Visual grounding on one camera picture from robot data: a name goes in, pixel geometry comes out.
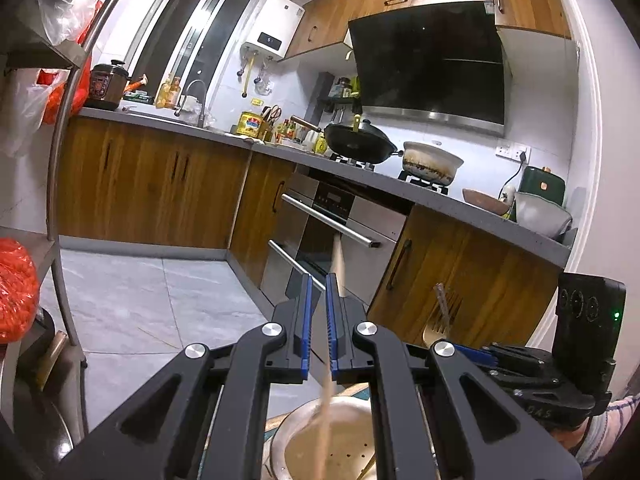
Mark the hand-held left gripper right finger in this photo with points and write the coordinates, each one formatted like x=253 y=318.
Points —
x=331 y=330

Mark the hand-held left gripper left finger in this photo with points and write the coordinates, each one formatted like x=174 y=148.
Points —
x=306 y=330

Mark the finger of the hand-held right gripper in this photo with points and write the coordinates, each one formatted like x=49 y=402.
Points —
x=510 y=350
x=472 y=355

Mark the gold fork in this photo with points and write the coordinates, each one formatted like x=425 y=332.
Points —
x=434 y=332

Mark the wooden chopstick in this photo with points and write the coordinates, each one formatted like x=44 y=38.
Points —
x=340 y=265

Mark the white ceramic utensil holder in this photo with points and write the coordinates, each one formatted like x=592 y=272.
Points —
x=305 y=440

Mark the person's right forearm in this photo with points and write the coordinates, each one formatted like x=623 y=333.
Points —
x=612 y=425

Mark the stainless steel built-in oven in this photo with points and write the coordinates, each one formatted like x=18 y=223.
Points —
x=370 y=220

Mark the brown bowl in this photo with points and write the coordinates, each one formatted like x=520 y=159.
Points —
x=482 y=201

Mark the green kitchen appliance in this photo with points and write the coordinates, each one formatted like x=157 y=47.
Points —
x=542 y=182

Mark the black gas stove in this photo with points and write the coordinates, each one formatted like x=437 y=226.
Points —
x=357 y=164

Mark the black wok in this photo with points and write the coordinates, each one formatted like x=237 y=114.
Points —
x=360 y=142

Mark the white clay pot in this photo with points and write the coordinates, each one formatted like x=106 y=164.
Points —
x=430 y=162

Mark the group of condiment bottles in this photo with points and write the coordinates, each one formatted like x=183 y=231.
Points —
x=295 y=134

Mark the yellow oil tin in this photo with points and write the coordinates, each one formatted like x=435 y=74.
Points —
x=250 y=125

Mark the wooden base cabinets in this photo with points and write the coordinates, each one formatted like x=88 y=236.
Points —
x=150 y=185

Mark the knife block with scissors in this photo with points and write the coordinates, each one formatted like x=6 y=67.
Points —
x=272 y=116

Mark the black spice rack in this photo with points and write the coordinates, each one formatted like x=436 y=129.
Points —
x=322 y=90

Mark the metal faucet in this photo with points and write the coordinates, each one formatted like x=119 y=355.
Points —
x=186 y=91

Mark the group of yellow bottles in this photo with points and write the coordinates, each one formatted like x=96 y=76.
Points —
x=167 y=92

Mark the black range hood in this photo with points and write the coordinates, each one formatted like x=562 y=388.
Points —
x=430 y=60

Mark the red plastic bag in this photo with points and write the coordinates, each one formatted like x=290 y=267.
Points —
x=55 y=105
x=15 y=290

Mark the metal shelf rack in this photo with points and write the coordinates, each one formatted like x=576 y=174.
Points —
x=56 y=175

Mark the white water heater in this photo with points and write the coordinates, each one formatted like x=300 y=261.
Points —
x=275 y=25

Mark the kitchen window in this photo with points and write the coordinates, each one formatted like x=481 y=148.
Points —
x=200 y=25

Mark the white plastic bag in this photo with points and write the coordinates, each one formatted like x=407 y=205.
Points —
x=20 y=120

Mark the clear plastic bag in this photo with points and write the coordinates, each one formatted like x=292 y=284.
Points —
x=65 y=5

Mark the white wall socket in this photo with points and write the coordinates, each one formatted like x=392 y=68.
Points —
x=507 y=151

